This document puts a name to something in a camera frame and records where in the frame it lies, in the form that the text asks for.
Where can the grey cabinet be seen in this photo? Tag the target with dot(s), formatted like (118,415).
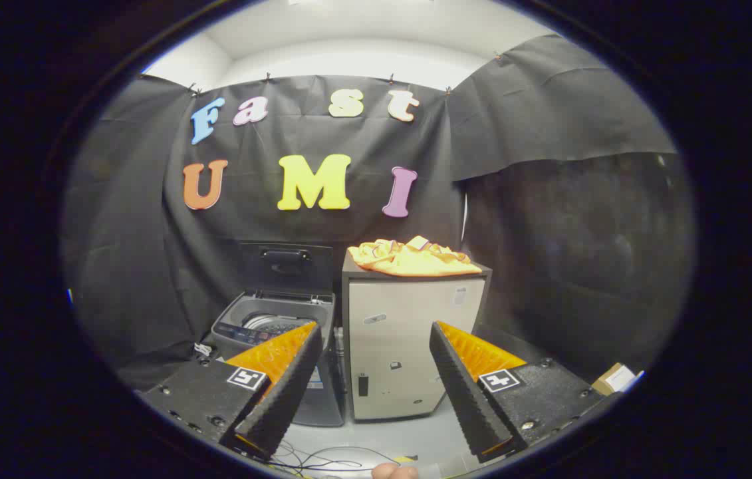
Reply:
(392,332)

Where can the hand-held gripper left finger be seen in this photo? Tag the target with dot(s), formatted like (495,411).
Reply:
(286,392)

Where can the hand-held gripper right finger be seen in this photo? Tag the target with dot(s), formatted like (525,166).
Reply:
(462,392)

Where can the black backdrop cloth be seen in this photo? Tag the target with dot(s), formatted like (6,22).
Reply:
(322,226)

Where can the grey washing machine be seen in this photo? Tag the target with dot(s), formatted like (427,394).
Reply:
(322,406)

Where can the yellow orange garment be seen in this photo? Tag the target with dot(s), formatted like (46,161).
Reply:
(415,261)

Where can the cardboard box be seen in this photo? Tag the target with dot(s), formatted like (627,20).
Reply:
(612,379)

